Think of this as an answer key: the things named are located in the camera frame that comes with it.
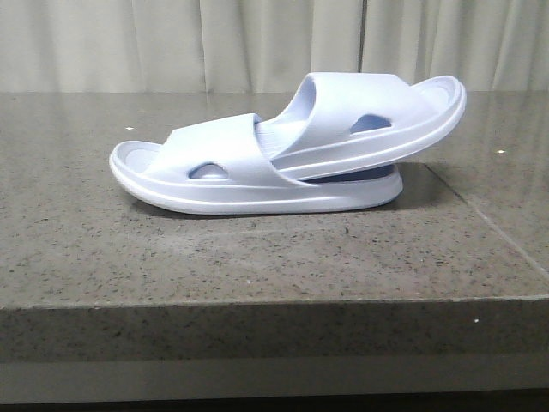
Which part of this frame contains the grey-green curtain left panel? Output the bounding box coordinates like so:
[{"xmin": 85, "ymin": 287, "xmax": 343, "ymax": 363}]
[{"xmin": 1, "ymin": 1, "xmax": 366, "ymax": 93}]

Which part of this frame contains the light blue right-side slipper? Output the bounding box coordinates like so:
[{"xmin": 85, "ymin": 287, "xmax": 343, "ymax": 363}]
[{"xmin": 255, "ymin": 72, "xmax": 467, "ymax": 180}]

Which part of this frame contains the light blue left-side slipper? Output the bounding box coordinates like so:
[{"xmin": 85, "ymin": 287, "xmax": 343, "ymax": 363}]
[{"xmin": 109, "ymin": 113, "xmax": 403, "ymax": 215}]

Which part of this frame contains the grey-green curtain right panel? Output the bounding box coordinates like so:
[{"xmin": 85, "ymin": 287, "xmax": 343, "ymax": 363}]
[{"xmin": 361, "ymin": 1, "xmax": 548, "ymax": 91}]

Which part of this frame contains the grey-green curtain panel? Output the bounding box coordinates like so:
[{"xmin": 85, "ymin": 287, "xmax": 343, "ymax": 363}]
[
  {"xmin": 361, "ymin": 1, "xmax": 548, "ymax": 91},
  {"xmin": 1, "ymin": 1, "xmax": 366, "ymax": 93}
]

